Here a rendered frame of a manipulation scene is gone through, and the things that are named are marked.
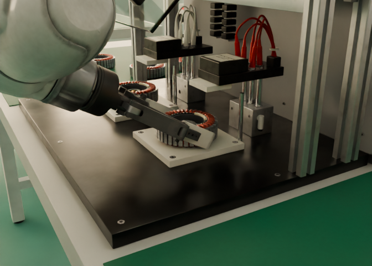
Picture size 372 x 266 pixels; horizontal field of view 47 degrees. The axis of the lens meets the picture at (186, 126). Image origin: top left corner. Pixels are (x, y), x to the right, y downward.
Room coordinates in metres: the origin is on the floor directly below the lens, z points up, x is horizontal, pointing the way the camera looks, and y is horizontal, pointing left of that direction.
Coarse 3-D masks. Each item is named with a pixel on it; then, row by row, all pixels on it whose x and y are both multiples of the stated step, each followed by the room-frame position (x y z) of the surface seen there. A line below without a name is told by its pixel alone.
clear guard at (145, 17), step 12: (120, 0) 0.60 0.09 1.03; (156, 0) 0.52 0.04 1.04; (168, 0) 0.50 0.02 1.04; (120, 12) 0.57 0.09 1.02; (132, 12) 0.54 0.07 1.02; (144, 12) 0.52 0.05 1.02; (156, 12) 0.50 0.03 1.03; (168, 12) 0.48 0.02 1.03; (132, 24) 0.52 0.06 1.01; (144, 24) 0.49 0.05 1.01; (156, 24) 0.48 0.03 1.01
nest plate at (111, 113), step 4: (160, 96) 0.97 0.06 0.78; (160, 100) 0.94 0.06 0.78; (164, 100) 0.94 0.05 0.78; (164, 104) 0.91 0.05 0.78; (168, 104) 0.91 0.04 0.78; (172, 104) 0.91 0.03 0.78; (172, 108) 0.89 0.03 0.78; (176, 108) 0.89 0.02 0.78; (108, 112) 0.85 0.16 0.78; (112, 112) 0.85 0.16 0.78; (108, 116) 0.85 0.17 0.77; (112, 116) 0.83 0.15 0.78; (116, 116) 0.83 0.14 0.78; (120, 116) 0.83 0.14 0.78; (124, 116) 0.83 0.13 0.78; (116, 120) 0.82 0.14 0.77; (120, 120) 0.83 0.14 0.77; (124, 120) 0.83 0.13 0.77
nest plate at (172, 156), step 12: (144, 132) 0.74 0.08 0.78; (144, 144) 0.70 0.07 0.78; (156, 144) 0.68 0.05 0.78; (216, 144) 0.68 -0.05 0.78; (228, 144) 0.68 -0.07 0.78; (240, 144) 0.68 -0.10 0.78; (156, 156) 0.65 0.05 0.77; (168, 156) 0.63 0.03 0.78; (180, 156) 0.63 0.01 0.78; (192, 156) 0.63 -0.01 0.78; (204, 156) 0.65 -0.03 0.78
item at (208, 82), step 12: (204, 60) 0.75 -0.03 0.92; (216, 60) 0.73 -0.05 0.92; (228, 60) 0.73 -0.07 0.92; (240, 60) 0.73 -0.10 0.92; (204, 72) 0.75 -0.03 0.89; (216, 72) 0.72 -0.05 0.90; (228, 72) 0.72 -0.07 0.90; (240, 72) 0.73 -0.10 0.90; (252, 72) 0.74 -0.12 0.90; (264, 72) 0.76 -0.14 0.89; (276, 72) 0.77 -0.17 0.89; (192, 84) 0.74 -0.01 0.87; (204, 84) 0.72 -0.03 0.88; (216, 84) 0.71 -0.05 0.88; (228, 84) 0.72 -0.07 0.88; (252, 84) 0.78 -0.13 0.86; (252, 96) 0.78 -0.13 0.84
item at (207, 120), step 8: (168, 112) 0.74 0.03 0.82; (176, 112) 0.75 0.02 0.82; (184, 112) 0.75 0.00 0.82; (192, 112) 0.75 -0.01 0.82; (200, 112) 0.74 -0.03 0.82; (184, 120) 0.73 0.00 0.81; (192, 120) 0.74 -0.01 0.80; (200, 120) 0.73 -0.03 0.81; (208, 120) 0.71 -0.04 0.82; (216, 120) 0.71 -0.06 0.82; (208, 128) 0.67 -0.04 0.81; (216, 128) 0.70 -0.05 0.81; (160, 136) 0.69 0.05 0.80; (168, 136) 0.67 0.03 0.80; (216, 136) 0.70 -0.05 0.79; (168, 144) 0.68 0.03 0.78; (176, 144) 0.66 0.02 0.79; (184, 144) 0.66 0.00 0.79; (192, 144) 0.66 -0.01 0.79
